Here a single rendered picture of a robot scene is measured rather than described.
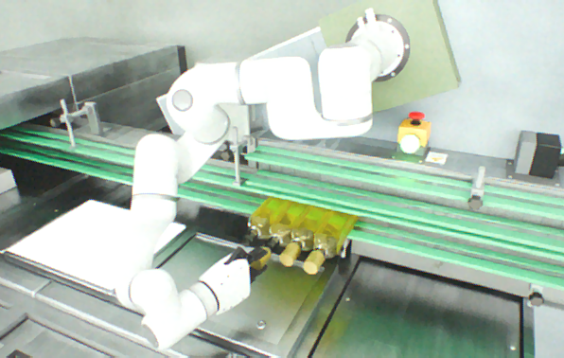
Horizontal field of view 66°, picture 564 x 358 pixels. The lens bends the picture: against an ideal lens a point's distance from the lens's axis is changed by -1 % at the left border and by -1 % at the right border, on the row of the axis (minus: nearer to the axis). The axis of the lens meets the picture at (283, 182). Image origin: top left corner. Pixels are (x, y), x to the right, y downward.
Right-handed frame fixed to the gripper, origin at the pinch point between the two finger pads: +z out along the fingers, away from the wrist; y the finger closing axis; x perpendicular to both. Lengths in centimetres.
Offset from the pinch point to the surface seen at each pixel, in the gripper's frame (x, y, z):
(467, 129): -24, 22, 52
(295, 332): -13.0, -11.6, -2.4
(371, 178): -11.9, 14.1, 27.0
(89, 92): 112, 13, 23
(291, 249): -5.0, 2.2, 6.1
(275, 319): -6.7, -12.3, -1.7
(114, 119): 115, -2, 33
